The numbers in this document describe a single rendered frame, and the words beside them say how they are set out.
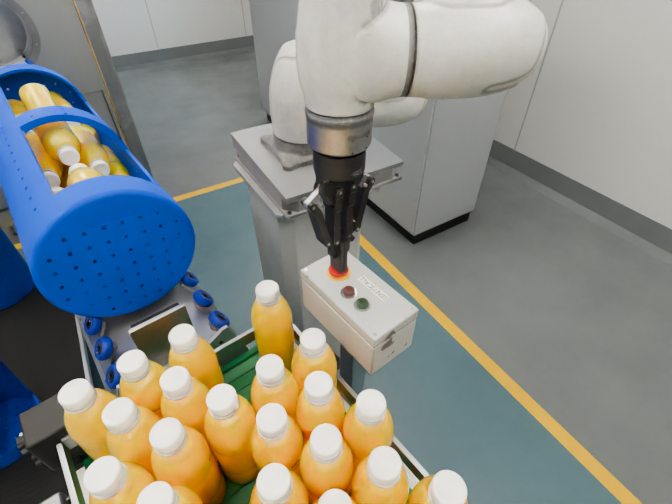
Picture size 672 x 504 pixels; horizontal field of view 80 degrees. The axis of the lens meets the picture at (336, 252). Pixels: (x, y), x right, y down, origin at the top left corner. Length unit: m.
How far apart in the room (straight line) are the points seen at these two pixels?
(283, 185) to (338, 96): 0.55
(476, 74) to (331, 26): 0.17
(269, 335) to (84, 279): 0.36
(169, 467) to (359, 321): 0.32
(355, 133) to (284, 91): 0.52
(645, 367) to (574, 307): 0.39
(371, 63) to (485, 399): 1.64
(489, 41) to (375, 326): 0.41
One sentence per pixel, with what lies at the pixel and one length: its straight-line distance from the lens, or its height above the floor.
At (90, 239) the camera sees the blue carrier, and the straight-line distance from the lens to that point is 0.82.
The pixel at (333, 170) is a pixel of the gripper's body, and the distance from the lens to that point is 0.56.
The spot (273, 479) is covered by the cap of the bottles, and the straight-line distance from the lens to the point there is 0.53.
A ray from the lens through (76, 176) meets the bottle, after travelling 0.94.
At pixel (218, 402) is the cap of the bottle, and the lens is 0.58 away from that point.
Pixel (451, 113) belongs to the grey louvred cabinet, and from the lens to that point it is 2.15.
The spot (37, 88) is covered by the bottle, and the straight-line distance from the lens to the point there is 1.45.
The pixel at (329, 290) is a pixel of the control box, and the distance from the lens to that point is 0.70.
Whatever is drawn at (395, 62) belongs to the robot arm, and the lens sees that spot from 0.49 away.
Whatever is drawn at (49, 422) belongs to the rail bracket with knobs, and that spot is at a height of 1.00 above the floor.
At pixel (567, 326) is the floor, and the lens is 2.34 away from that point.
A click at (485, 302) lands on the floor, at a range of 2.28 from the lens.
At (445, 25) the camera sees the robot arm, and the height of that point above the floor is 1.50.
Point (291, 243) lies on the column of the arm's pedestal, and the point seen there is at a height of 0.87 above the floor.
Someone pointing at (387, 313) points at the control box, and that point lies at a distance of 0.67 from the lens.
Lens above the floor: 1.61
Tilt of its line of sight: 42 degrees down
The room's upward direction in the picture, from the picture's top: straight up
